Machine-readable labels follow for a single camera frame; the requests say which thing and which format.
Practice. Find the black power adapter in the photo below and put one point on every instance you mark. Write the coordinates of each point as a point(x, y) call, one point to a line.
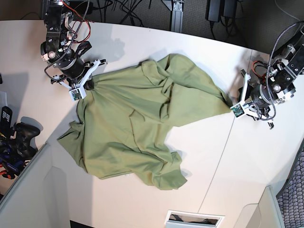
point(217, 8)

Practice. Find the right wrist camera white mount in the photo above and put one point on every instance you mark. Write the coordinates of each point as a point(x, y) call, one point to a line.
point(75, 86)

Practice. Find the green t-shirt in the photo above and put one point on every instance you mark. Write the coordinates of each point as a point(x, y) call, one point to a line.
point(123, 122)

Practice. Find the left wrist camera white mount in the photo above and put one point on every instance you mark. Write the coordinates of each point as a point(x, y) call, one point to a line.
point(245, 106)

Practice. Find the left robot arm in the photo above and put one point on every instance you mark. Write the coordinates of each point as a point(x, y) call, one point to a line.
point(285, 64)

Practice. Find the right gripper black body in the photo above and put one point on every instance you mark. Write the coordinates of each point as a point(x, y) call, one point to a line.
point(71, 68)

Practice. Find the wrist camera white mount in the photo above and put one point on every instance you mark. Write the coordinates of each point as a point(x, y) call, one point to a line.
point(75, 86)
point(245, 106)

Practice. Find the aluminium extrusion post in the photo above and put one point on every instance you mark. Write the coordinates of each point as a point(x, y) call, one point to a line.
point(177, 15)

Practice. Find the black remote control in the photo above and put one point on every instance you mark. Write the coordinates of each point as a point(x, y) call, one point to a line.
point(5, 118)

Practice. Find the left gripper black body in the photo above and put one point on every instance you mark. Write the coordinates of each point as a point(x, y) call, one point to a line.
point(260, 97)

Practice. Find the black game controller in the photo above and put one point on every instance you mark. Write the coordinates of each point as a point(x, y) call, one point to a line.
point(24, 134)

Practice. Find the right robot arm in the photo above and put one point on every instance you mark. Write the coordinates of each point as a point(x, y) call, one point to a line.
point(61, 50)

